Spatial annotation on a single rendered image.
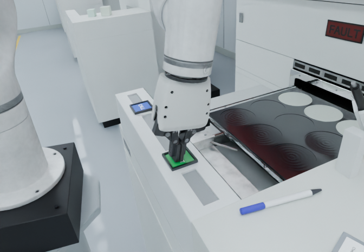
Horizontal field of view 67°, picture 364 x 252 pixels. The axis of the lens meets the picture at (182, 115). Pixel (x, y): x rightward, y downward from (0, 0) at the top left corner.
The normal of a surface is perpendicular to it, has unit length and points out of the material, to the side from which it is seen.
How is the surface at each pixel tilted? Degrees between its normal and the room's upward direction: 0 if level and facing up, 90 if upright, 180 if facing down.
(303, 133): 0
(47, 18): 90
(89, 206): 0
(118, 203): 0
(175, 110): 90
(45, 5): 90
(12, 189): 92
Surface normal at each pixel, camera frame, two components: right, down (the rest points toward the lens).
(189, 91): 0.38, 0.43
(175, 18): -0.67, 0.24
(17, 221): -0.03, -0.86
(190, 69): 0.09, 0.42
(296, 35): -0.91, 0.26
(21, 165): 0.73, 0.33
